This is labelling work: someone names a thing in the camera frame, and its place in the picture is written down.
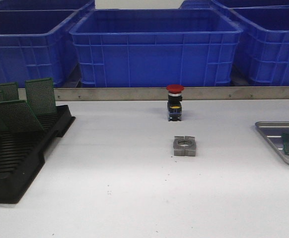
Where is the far left blue crate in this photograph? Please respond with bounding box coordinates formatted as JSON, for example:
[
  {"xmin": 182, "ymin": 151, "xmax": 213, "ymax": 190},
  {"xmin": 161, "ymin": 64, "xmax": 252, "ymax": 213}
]
[{"xmin": 0, "ymin": 0, "xmax": 95, "ymax": 12}]

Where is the right blue plastic crate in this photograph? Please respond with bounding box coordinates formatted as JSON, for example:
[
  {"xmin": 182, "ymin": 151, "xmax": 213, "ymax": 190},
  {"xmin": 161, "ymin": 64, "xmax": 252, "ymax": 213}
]
[{"xmin": 230, "ymin": 7, "xmax": 289, "ymax": 86}]

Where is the blue plastic crate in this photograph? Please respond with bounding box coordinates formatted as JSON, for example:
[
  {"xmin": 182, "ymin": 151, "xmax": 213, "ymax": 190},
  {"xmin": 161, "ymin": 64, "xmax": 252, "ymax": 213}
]
[
  {"xmin": 70, "ymin": 9, "xmax": 242, "ymax": 88},
  {"xmin": 0, "ymin": 9, "xmax": 81, "ymax": 88},
  {"xmin": 230, "ymin": 7, "xmax": 289, "ymax": 86}
]

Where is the black slotted board rack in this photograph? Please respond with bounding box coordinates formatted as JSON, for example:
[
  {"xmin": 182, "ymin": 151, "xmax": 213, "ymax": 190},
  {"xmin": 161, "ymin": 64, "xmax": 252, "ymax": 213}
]
[{"xmin": 0, "ymin": 105, "xmax": 75, "ymax": 204}]

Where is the far right blue crate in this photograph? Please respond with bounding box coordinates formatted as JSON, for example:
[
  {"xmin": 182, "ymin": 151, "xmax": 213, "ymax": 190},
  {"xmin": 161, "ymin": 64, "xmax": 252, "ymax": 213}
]
[{"xmin": 179, "ymin": 0, "xmax": 289, "ymax": 9}]

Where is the red emergency stop button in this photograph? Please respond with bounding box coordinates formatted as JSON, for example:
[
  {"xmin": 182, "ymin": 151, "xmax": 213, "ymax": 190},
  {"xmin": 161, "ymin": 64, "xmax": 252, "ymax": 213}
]
[{"xmin": 166, "ymin": 84, "xmax": 184, "ymax": 121}]

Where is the green circuit board rear right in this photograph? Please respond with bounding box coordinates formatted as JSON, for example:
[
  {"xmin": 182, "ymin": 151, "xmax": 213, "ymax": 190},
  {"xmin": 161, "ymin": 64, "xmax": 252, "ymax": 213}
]
[{"xmin": 25, "ymin": 78, "xmax": 57, "ymax": 116}]

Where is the metal table edge rail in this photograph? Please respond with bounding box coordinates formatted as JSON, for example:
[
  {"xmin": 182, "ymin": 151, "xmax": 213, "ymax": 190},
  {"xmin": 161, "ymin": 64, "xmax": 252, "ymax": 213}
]
[{"xmin": 17, "ymin": 86, "xmax": 289, "ymax": 102}]

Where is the grey square mounting block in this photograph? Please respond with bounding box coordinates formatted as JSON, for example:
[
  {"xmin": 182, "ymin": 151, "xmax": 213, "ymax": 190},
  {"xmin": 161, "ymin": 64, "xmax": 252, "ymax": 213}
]
[{"xmin": 173, "ymin": 136, "xmax": 197, "ymax": 157}]

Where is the green circuit board rear left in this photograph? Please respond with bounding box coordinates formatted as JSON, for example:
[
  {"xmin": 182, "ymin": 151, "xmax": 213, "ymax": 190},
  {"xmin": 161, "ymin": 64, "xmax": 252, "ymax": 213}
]
[{"xmin": 0, "ymin": 82, "xmax": 19, "ymax": 101}]

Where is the left blue plastic crate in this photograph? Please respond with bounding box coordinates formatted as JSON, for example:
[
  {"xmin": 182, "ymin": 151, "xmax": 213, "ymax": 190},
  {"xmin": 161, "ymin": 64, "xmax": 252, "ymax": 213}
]
[{"xmin": 0, "ymin": 9, "xmax": 81, "ymax": 88}]

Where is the centre blue plastic crate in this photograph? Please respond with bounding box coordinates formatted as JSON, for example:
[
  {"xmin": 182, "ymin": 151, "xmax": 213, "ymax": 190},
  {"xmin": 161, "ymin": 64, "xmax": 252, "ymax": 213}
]
[{"xmin": 70, "ymin": 9, "xmax": 242, "ymax": 88}]

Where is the silver metal tray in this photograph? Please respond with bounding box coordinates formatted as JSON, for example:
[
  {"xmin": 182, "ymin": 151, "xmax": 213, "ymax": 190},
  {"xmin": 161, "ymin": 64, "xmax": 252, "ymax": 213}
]
[{"xmin": 255, "ymin": 121, "xmax": 289, "ymax": 165}]

